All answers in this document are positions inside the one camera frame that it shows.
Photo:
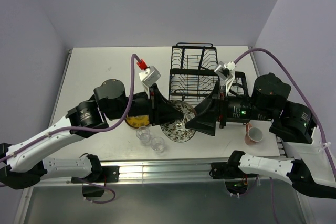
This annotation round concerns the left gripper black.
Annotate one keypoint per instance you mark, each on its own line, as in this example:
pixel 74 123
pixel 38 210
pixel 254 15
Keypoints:
pixel 159 110

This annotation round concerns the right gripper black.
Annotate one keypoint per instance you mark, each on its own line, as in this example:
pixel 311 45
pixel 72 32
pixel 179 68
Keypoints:
pixel 203 121

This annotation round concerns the floral patterned bowl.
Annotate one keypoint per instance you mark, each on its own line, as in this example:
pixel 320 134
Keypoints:
pixel 176 130

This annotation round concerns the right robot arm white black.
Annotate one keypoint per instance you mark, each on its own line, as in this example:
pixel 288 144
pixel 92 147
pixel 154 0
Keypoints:
pixel 293 123

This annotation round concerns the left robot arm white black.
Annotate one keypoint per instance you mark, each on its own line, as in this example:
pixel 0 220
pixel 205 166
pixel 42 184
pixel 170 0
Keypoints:
pixel 31 161

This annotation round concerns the yellow patterned plate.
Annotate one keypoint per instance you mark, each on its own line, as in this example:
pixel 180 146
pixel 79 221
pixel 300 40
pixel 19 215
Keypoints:
pixel 138 121

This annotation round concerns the clear glass cup left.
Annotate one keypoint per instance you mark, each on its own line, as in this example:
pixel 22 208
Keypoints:
pixel 143 134

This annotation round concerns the clear glass cup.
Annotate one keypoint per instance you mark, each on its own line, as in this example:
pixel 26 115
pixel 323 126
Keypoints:
pixel 158 144
pixel 143 134

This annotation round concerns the clear glass cup right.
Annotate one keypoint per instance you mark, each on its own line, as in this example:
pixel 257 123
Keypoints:
pixel 158 144

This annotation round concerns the pink white mug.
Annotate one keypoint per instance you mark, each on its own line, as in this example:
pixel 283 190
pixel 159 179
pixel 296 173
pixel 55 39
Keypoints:
pixel 253 135

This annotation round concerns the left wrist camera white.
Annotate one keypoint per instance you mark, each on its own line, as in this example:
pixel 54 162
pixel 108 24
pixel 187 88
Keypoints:
pixel 148 76

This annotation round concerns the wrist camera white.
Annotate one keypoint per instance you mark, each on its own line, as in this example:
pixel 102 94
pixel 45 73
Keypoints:
pixel 226 71
pixel 148 76

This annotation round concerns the black wire dish rack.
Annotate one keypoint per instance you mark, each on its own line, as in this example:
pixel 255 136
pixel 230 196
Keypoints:
pixel 192 75

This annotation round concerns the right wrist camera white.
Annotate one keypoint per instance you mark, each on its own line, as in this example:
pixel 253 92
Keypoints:
pixel 226 71

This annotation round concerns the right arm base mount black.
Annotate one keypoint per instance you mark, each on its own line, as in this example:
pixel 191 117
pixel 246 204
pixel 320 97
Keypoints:
pixel 220 170

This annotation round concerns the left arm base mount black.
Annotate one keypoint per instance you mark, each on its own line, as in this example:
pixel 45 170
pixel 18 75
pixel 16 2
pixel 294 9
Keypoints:
pixel 97 191

